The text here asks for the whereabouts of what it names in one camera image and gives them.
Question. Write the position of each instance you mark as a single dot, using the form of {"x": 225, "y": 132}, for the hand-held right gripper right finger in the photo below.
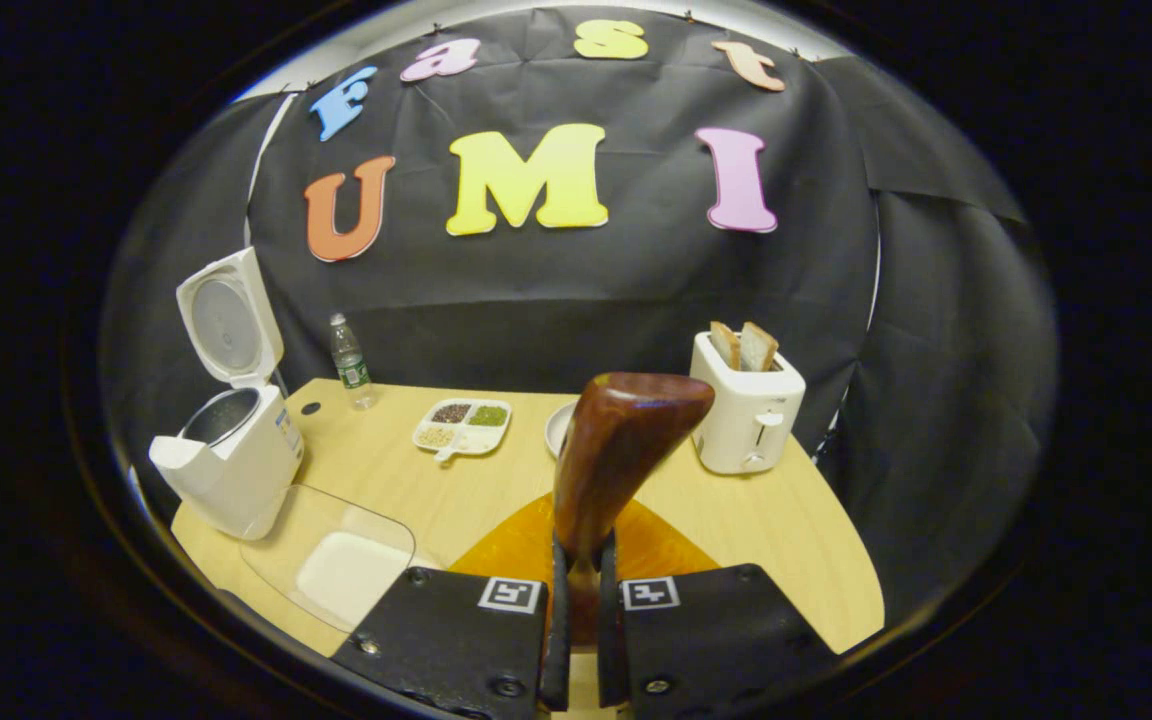
{"x": 716, "y": 640}

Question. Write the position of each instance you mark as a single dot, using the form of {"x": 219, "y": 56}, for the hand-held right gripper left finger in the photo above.
{"x": 456, "y": 640}

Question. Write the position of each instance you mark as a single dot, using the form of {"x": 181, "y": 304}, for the brown wooden spoon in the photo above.
{"x": 616, "y": 450}

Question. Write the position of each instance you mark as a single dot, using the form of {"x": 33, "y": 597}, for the white rice cooker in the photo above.
{"x": 246, "y": 470}

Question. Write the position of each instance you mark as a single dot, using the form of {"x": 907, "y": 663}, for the clear plastic container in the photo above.
{"x": 286, "y": 550}

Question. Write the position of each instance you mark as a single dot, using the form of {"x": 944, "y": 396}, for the white divided grain dish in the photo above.
{"x": 461, "y": 425}

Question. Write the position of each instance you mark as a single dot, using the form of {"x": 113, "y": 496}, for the white toaster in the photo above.
{"x": 746, "y": 425}

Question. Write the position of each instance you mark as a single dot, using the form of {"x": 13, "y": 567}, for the round white plate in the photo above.
{"x": 558, "y": 430}

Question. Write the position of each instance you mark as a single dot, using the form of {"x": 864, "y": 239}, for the clear plastic water bottle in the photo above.
{"x": 351, "y": 365}

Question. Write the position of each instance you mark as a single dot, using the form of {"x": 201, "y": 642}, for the toasted bread slice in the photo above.
{"x": 726, "y": 345}
{"x": 759, "y": 348}

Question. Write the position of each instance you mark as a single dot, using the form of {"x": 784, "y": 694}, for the black backdrop cloth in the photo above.
{"x": 586, "y": 300}

